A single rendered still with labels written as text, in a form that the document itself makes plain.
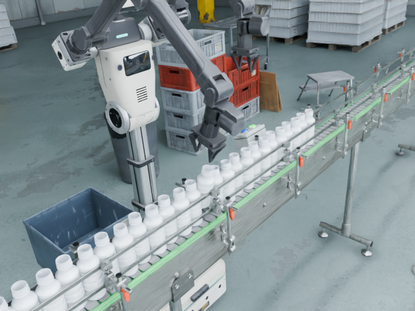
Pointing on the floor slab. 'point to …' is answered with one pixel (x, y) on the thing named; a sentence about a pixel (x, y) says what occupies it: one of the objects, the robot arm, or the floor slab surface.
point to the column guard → (205, 11)
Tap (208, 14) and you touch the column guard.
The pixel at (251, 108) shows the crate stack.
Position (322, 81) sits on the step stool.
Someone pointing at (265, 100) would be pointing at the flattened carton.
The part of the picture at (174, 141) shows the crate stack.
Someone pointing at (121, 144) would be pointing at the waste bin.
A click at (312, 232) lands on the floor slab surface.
